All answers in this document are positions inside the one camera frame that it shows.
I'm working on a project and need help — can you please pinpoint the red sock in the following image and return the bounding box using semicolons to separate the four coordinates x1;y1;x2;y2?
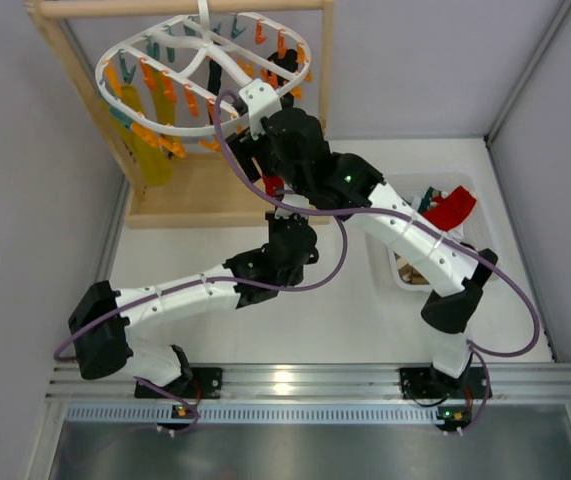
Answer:
262;174;284;198
422;186;477;232

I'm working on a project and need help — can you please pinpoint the black dotted sock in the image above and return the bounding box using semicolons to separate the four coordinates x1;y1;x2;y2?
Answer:
207;59;223;98

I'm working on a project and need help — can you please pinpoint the mustard yellow sock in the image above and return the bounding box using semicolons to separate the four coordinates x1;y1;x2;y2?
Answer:
121;84;172;187
98;98;137;179

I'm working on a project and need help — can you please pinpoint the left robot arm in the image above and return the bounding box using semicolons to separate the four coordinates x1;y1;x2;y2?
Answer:
68;213;319;398

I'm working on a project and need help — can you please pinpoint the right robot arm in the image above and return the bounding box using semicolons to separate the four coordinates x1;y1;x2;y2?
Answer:
223;108;497;392

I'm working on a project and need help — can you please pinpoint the wooden hanger stand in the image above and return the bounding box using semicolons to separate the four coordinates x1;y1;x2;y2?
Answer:
25;1;334;229

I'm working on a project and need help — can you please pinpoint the white round clip hanger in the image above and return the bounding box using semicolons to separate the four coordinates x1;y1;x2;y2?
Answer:
95;10;312;157

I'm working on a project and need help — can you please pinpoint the green christmas sock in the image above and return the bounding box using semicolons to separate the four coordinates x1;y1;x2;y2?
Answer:
411;187;449;214

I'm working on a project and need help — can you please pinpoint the white plastic basket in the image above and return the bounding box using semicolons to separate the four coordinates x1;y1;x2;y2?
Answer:
349;171;494;296

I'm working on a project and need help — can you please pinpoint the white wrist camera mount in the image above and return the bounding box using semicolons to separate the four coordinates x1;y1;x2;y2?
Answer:
238;79;282;140

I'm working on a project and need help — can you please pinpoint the aluminium rail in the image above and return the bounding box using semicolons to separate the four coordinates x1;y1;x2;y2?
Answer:
44;362;571;426

